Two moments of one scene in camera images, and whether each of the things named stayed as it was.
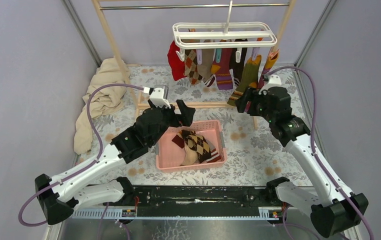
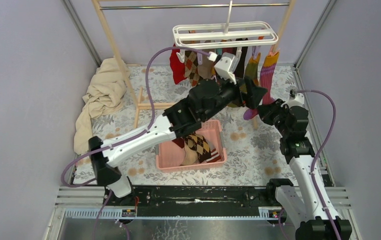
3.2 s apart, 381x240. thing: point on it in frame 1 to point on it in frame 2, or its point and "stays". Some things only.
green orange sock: [247, 79] stays
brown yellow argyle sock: [197, 142] stays
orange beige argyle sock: [191, 69] stays
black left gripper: [186, 119] to [252, 90]
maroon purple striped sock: [223, 78] to [210, 63]
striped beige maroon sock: [191, 155] stays
